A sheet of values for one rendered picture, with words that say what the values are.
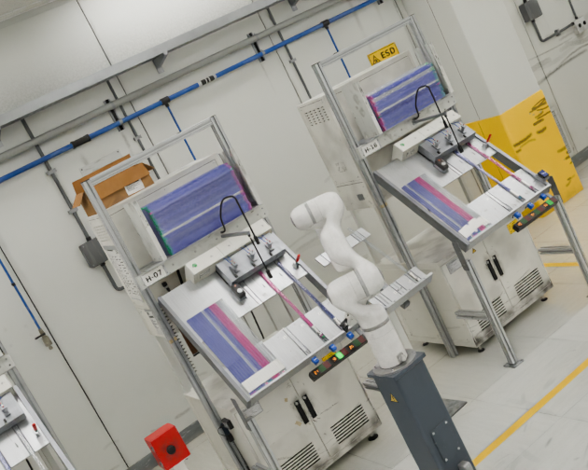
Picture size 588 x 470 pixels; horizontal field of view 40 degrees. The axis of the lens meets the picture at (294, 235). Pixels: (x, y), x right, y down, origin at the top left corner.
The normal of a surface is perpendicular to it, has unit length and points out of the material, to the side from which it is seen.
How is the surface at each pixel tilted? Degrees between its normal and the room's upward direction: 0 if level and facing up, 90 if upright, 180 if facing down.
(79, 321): 90
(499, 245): 90
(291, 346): 48
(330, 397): 90
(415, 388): 90
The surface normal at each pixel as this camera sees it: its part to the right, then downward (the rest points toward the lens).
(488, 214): 0.01, -0.66
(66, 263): 0.47, -0.05
